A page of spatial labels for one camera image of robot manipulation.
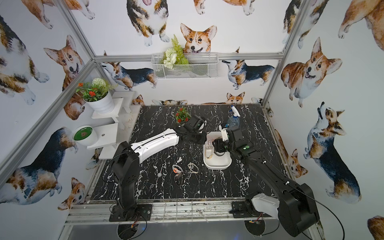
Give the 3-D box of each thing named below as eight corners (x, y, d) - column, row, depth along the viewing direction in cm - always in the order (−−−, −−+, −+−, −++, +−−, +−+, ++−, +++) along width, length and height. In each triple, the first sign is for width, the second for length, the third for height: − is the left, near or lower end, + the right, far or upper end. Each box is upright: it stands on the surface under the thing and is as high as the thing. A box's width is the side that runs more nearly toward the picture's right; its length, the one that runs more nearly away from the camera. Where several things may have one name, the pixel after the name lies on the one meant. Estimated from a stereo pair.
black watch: (174, 185, 84) (173, 184, 82) (175, 175, 88) (175, 173, 86) (182, 185, 84) (181, 184, 82) (183, 175, 88) (182, 173, 86)
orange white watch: (172, 173, 88) (171, 171, 86) (173, 165, 91) (172, 164, 89) (183, 173, 88) (182, 171, 86) (183, 165, 91) (183, 164, 89)
